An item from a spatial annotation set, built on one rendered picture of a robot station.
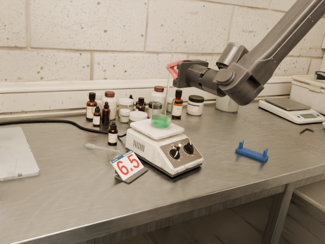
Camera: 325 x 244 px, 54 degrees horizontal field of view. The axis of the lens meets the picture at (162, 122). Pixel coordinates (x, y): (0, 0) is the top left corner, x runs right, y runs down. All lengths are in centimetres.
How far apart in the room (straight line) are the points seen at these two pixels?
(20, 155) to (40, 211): 24
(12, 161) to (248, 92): 60
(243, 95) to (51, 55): 75
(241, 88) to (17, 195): 53
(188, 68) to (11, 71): 65
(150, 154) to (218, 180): 20
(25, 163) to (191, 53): 90
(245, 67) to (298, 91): 113
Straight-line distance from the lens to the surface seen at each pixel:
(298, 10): 74
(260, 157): 105
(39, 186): 80
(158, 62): 140
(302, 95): 180
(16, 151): 95
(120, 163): 83
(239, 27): 164
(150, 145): 87
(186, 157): 88
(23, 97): 120
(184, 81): 82
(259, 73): 71
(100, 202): 74
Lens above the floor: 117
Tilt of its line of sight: 20 degrees down
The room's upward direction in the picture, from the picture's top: 7 degrees clockwise
